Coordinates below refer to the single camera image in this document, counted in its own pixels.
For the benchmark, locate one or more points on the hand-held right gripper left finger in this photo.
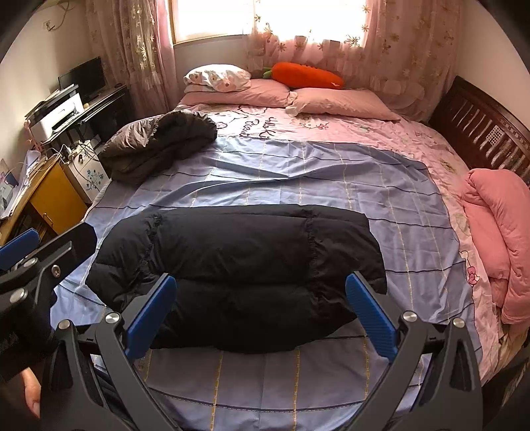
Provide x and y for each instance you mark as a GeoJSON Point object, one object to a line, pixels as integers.
{"type": "Point", "coordinates": [151, 319]}

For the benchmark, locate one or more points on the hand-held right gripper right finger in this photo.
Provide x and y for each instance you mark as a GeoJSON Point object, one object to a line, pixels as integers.
{"type": "Point", "coordinates": [370, 319]}

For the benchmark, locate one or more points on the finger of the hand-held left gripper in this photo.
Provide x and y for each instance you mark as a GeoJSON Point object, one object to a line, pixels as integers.
{"type": "Point", "coordinates": [18, 245]}
{"type": "Point", "coordinates": [62, 257]}

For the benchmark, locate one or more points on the black puffer jacket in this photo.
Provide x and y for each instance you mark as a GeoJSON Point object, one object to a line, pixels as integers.
{"type": "Point", "coordinates": [248, 257]}

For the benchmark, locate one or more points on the person's left hand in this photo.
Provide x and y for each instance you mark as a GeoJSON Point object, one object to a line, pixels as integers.
{"type": "Point", "coordinates": [32, 393]}

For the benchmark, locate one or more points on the yellow cabinet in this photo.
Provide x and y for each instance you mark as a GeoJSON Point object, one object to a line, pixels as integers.
{"type": "Point", "coordinates": [54, 203]}

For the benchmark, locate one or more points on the pile of papers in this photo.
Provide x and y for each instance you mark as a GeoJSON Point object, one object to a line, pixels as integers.
{"type": "Point", "coordinates": [25, 174]}

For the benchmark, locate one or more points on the white floral cabinet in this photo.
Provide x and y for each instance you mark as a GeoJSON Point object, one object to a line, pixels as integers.
{"type": "Point", "coordinates": [89, 178]}

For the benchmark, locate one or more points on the white printer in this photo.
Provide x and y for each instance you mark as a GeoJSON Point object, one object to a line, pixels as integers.
{"type": "Point", "coordinates": [58, 114]}

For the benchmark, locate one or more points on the brown puffer jacket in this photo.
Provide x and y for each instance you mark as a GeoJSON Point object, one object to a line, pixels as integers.
{"type": "Point", "coordinates": [157, 145]}

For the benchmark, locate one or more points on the black desk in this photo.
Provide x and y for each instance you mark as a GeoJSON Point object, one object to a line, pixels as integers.
{"type": "Point", "coordinates": [111, 107]}

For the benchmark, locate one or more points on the blue checked bedsheet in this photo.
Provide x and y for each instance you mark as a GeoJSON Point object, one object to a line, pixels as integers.
{"type": "Point", "coordinates": [290, 182]}

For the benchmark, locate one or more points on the pink quilt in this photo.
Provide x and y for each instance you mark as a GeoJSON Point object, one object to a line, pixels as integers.
{"type": "Point", "coordinates": [501, 223]}

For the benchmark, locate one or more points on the black monitor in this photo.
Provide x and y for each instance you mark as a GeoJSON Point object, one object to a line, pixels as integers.
{"type": "Point", "coordinates": [83, 76]}

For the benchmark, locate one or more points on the pink printed bedsheet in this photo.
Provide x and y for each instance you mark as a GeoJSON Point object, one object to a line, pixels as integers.
{"type": "Point", "coordinates": [331, 124]}

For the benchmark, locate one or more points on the pink pillow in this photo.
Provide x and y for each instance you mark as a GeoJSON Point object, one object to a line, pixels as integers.
{"type": "Point", "coordinates": [343, 103]}
{"type": "Point", "coordinates": [248, 93]}

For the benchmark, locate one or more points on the pink lace curtain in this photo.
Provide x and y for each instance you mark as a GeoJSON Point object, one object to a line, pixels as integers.
{"type": "Point", "coordinates": [132, 49]}
{"type": "Point", "coordinates": [405, 54]}

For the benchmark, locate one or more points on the dark wooden headboard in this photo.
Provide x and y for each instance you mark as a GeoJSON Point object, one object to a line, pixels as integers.
{"type": "Point", "coordinates": [476, 120]}

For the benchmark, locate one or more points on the white floral pillow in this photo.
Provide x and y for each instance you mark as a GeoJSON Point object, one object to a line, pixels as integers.
{"type": "Point", "coordinates": [215, 76]}

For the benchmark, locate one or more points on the orange carrot plush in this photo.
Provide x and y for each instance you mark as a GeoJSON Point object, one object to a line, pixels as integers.
{"type": "Point", "coordinates": [306, 74]}

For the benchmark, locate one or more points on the window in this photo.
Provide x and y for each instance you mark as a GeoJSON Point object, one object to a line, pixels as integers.
{"type": "Point", "coordinates": [215, 18]}

